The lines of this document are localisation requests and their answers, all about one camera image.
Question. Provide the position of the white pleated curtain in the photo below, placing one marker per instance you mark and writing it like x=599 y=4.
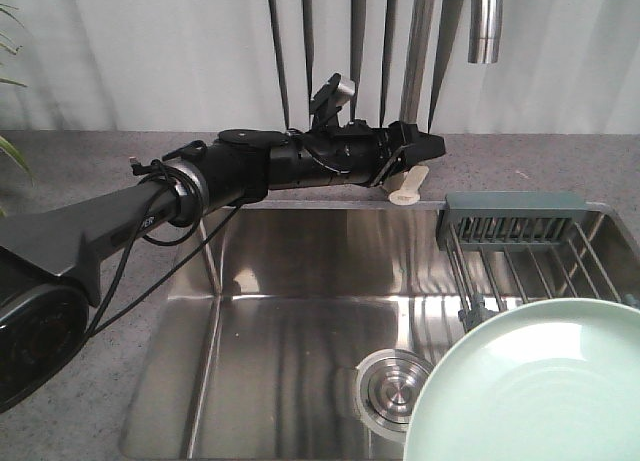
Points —
x=564 y=66

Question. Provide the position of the steel sink drain strainer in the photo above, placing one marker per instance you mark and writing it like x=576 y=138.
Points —
x=387 y=385

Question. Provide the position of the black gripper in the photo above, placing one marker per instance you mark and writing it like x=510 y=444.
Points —
x=356 y=154

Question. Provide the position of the faucet lever handle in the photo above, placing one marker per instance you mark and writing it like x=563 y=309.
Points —
x=403 y=188

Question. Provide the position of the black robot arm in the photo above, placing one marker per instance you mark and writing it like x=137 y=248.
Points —
x=52 y=300

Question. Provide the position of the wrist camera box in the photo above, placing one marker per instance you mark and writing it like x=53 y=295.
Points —
x=328 y=101

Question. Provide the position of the light green round plate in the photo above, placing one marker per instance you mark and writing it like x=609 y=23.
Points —
x=551 y=380

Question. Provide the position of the stainless steel sink basin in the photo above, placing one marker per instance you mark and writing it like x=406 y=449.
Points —
x=255 y=354

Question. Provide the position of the grey-green sink dry rack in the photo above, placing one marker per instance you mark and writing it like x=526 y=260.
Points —
x=508 y=249

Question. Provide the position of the stainless steel faucet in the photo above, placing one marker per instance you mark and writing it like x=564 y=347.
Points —
x=484 y=40

